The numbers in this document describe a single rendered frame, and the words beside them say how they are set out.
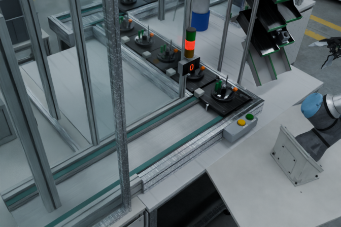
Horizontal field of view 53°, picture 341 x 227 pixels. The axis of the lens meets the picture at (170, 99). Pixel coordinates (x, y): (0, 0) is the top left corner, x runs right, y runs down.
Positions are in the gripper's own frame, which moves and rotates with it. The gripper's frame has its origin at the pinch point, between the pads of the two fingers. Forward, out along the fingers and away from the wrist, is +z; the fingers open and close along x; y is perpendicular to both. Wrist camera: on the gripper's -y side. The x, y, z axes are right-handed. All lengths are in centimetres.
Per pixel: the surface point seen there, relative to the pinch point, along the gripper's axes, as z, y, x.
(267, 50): 18.8, -11.8, -12.4
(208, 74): 57, -20, -16
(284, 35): 6.6, -18.1, -13.0
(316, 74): -6, -196, 103
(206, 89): 59, -6, -13
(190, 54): 51, 15, -41
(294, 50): 2, -174, 57
